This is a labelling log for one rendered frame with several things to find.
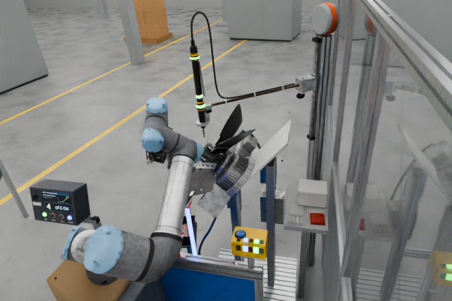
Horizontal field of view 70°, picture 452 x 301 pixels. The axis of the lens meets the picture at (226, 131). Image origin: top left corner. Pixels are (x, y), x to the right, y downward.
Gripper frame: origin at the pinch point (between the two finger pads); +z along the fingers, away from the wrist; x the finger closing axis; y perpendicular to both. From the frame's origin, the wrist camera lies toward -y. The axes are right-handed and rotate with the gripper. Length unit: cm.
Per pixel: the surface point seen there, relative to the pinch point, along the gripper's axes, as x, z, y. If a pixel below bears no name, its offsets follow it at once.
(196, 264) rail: 22, 58, 14
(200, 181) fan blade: 12.9, 28.9, -16.8
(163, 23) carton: -320, 346, -749
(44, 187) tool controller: -61, 34, 8
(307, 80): 55, -9, -73
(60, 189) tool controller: -52, 32, 8
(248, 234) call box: 43, 30, 5
